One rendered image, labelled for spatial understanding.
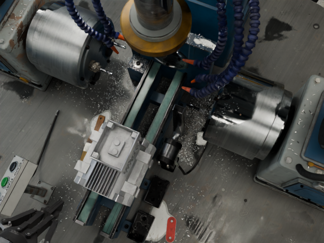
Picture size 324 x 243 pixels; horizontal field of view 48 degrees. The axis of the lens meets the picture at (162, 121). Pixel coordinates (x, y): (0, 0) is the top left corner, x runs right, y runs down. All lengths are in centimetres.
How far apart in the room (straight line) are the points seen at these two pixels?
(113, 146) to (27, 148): 51
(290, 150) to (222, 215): 42
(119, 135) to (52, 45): 35
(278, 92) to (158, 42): 38
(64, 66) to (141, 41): 34
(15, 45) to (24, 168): 38
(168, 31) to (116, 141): 35
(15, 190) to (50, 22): 51
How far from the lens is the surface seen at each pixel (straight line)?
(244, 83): 108
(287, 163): 104
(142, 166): 110
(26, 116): 152
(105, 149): 107
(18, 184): 118
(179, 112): 93
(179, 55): 119
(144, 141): 108
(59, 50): 117
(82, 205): 126
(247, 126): 105
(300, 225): 141
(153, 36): 90
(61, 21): 119
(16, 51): 127
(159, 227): 134
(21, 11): 126
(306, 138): 107
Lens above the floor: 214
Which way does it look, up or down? 74 degrees down
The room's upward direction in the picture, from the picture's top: 9 degrees counter-clockwise
